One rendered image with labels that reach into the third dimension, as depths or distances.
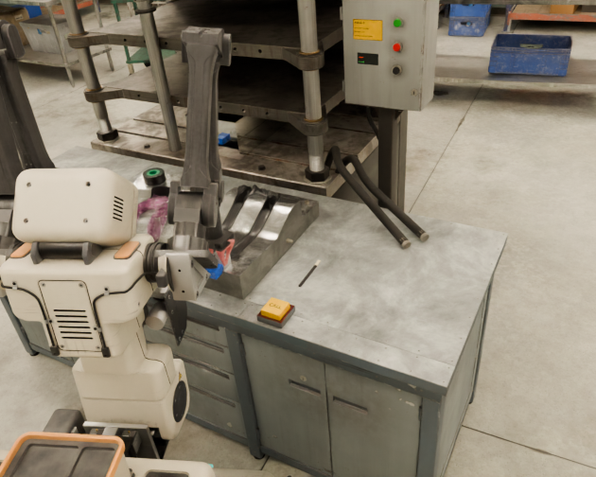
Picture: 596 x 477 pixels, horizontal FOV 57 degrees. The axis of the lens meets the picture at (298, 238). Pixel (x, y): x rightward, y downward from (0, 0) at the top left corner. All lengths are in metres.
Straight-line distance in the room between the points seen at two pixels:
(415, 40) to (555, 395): 1.50
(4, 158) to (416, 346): 1.07
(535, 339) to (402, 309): 1.25
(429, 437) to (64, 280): 1.04
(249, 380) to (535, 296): 1.60
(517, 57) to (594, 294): 2.51
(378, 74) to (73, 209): 1.28
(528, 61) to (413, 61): 3.06
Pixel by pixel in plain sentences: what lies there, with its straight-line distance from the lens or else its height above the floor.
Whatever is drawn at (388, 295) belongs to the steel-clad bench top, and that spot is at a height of 0.80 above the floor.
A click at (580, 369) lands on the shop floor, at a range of 2.67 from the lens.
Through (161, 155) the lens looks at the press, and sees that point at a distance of 2.64.
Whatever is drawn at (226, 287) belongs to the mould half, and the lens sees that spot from 1.66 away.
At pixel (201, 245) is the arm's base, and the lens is 1.17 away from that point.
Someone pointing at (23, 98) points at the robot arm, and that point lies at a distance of 1.45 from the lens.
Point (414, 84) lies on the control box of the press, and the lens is 2.06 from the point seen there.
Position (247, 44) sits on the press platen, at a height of 1.29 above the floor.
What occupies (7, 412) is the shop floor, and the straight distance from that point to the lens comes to 2.79.
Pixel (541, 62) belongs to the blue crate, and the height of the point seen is 0.36.
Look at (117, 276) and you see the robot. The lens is 1.12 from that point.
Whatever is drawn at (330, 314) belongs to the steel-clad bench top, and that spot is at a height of 0.80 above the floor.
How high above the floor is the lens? 1.86
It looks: 34 degrees down
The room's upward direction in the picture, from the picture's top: 5 degrees counter-clockwise
